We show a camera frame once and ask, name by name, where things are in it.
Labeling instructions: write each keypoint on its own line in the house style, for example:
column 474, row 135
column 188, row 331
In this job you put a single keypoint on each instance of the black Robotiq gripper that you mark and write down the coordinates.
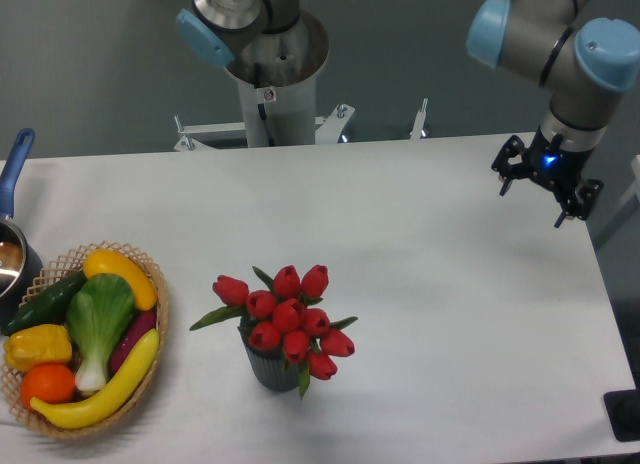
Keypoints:
column 552, row 167

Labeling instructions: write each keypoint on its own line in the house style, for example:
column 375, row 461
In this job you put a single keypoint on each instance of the red tulip bouquet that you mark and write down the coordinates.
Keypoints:
column 284, row 315

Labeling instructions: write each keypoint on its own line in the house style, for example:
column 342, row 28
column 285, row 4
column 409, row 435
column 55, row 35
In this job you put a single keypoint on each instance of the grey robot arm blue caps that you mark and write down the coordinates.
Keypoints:
column 587, row 71

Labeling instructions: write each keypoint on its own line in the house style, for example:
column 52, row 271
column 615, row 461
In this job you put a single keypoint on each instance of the dark grey ribbed vase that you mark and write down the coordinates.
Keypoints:
column 268, row 366

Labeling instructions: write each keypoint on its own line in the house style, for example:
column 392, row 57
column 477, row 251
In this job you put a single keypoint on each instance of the black device at table edge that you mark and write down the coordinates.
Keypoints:
column 623, row 412

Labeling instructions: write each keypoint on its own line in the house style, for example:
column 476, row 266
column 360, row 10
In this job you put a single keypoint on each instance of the purple eggplant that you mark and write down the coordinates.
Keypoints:
column 141, row 324

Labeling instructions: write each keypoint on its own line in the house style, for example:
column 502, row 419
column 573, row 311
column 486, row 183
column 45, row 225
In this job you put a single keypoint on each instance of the yellow squash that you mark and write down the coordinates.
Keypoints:
column 106, row 261

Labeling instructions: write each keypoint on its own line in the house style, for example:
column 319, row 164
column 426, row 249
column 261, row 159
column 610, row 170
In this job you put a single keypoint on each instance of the green bok choy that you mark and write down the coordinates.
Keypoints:
column 97, row 318

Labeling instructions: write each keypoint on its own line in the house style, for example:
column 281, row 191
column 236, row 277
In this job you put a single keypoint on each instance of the woven wicker basket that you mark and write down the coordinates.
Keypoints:
column 64, row 266

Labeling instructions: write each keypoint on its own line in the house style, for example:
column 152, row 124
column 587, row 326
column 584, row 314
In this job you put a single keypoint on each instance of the dark green cucumber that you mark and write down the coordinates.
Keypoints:
column 47, row 307

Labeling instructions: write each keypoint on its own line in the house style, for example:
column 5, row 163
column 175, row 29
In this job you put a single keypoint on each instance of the yellow banana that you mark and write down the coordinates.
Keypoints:
column 112, row 396

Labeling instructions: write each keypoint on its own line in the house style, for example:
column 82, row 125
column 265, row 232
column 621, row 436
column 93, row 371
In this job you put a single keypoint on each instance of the orange fruit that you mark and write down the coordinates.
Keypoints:
column 51, row 383

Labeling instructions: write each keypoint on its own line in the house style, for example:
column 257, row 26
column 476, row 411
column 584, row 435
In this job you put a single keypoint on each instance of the yellow bell pepper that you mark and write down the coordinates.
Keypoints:
column 34, row 346

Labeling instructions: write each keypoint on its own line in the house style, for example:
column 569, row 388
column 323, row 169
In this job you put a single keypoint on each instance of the white furniture frame at right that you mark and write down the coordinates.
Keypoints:
column 626, row 206

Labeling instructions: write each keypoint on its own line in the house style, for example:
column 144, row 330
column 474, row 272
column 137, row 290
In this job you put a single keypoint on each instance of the white metal base frame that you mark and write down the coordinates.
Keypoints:
column 340, row 126

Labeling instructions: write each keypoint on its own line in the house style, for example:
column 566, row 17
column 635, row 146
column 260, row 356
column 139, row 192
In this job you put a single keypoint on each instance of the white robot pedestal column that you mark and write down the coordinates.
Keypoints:
column 276, row 80

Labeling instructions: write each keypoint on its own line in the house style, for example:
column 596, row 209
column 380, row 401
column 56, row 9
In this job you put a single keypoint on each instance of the blue handled saucepan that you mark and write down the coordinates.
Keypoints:
column 20, row 263

